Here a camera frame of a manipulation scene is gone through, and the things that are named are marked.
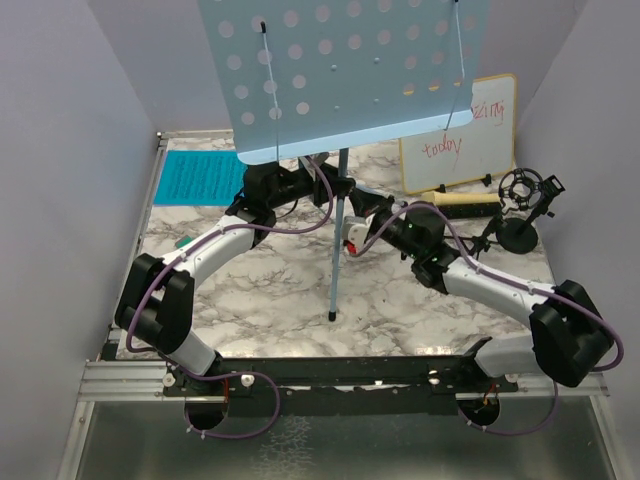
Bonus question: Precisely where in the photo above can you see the black studio microphone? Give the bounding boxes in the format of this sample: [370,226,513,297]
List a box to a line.
[440,203,502,220]

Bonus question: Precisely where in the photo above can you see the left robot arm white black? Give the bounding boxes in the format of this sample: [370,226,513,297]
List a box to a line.
[115,162,353,395]

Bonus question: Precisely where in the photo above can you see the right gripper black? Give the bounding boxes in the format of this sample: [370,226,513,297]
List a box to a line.
[350,189,421,260]

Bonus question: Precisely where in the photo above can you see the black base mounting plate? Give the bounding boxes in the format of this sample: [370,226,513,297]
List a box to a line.
[163,354,517,417]

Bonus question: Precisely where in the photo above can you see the black tripod with shock mount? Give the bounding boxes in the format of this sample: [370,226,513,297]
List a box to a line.
[463,168,543,259]

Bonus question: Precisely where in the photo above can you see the cream toy microphone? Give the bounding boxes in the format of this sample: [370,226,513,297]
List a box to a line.
[421,191,501,207]

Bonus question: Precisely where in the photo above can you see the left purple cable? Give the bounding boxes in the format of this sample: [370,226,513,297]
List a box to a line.
[125,155,335,441]

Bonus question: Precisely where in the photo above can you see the light blue music stand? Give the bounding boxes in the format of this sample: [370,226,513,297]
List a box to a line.
[195,0,492,321]

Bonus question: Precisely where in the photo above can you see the cyan sheet music page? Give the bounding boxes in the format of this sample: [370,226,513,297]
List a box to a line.
[153,150,247,207]

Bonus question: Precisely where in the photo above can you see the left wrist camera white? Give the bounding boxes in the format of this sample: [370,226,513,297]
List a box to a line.
[306,152,329,166]

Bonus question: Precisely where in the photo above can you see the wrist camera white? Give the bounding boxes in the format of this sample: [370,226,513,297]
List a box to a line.
[341,216,372,256]
[306,152,329,166]

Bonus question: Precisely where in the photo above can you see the whiteboard with yellow frame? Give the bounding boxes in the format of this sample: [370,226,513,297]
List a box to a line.
[399,74,518,194]

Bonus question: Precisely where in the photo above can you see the aluminium rail frame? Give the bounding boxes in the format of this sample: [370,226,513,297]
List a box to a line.
[54,130,611,480]

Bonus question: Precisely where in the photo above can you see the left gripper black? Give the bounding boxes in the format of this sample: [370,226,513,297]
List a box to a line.
[269,164,352,211]

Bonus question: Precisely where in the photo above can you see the black round-base mic stand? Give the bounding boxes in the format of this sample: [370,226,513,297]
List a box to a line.
[495,168,565,255]

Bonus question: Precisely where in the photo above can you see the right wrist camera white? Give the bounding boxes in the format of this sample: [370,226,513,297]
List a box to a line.
[341,216,372,256]

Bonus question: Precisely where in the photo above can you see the green eraser block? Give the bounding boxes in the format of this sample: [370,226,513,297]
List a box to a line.
[175,236,192,249]

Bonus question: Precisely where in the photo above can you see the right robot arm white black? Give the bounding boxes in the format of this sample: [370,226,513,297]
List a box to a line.
[343,188,624,391]

